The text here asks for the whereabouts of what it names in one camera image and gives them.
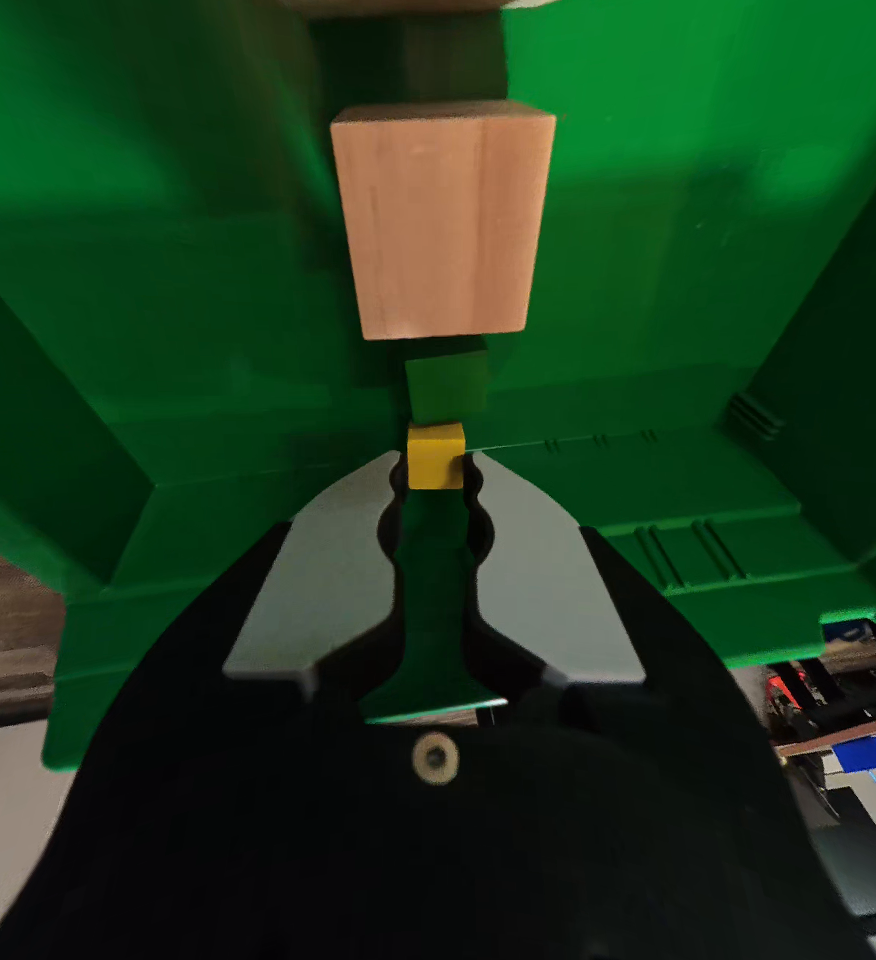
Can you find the wood-edged desk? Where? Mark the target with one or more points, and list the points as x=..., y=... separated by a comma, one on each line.
x=857, y=729

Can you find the small green cube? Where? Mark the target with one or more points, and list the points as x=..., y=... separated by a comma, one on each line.
x=447, y=386

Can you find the blue plastic bin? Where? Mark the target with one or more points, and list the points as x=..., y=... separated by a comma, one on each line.
x=869, y=754

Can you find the medium wooden cube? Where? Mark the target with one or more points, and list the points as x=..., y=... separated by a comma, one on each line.
x=441, y=225

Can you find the green plastic bin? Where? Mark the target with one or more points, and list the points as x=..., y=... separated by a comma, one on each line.
x=670, y=262

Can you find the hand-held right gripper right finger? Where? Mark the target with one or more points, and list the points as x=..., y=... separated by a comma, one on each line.
x=558, y=600

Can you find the small yellow cube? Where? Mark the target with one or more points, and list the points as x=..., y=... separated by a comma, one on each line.
x=435, y=457

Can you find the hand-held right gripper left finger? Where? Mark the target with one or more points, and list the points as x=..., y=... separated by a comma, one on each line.
x=310, y=600

